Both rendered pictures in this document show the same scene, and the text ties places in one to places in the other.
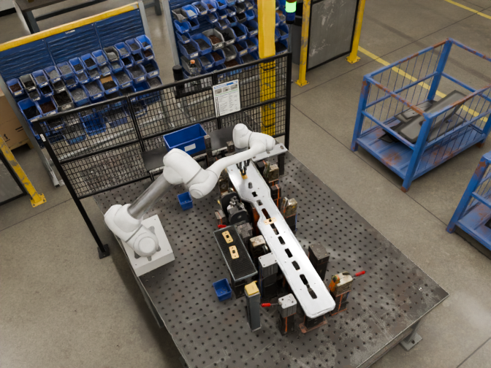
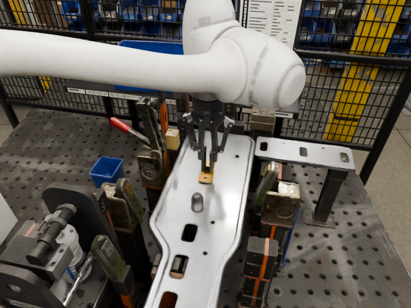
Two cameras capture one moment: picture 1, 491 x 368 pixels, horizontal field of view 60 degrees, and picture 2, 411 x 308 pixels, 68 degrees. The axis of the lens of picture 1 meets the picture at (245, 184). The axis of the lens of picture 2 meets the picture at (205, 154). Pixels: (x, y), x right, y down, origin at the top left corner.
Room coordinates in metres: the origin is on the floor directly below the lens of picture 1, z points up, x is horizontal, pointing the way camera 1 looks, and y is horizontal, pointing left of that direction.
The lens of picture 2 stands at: (1.62, -0.31, 1.60)
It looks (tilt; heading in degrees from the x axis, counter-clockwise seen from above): 41 degrees down; 32
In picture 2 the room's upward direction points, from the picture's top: straight up
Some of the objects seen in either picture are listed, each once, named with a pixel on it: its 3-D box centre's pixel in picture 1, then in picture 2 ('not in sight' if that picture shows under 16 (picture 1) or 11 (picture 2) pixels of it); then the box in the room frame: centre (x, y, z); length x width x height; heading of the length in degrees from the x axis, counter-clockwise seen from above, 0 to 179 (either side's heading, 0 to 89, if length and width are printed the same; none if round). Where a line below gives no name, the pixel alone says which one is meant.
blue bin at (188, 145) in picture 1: (185, 142); (156, 66); (2.47, 0.43, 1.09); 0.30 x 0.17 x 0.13; 114
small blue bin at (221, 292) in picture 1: (222, 290); not in sight; (1.37, 0.20, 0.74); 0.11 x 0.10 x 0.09; 19
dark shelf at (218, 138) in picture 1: (199, 146); (181, 87); (2.50, 0.34, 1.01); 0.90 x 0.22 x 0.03; 109
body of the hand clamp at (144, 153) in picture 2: (223, 193); (156, 193); (2.10, 0.16, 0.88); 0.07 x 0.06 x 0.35; 109
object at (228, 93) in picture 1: (226, 98); (270, 7); (2.71, 0.10, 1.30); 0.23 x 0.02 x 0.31; 109
